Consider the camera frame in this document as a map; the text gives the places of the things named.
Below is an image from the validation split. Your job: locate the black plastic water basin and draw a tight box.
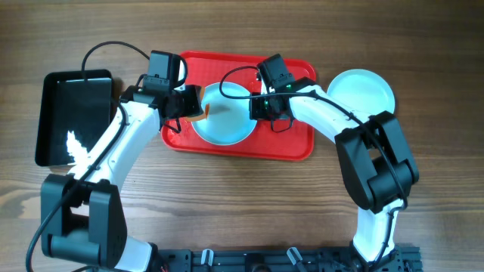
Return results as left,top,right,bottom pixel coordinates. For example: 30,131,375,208
35,70,113,167

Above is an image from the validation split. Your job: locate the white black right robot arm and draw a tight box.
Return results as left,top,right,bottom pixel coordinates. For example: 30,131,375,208
250,77,419,271

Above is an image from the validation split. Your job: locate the green and orange sponge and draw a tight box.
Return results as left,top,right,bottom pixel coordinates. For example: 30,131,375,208
185,85,210,122

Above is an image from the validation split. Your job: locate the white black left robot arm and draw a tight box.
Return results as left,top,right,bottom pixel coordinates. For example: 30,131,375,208
33,85,208,271

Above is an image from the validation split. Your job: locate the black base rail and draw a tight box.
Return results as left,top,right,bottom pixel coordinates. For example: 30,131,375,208
150,245,421,272

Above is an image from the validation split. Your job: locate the light blue plate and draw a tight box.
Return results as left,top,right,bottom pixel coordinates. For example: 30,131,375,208
192,83,257,146
327,69,396,115

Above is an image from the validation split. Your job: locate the red plastic tray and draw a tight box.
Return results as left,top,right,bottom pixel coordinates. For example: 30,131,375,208
160,51,315,161

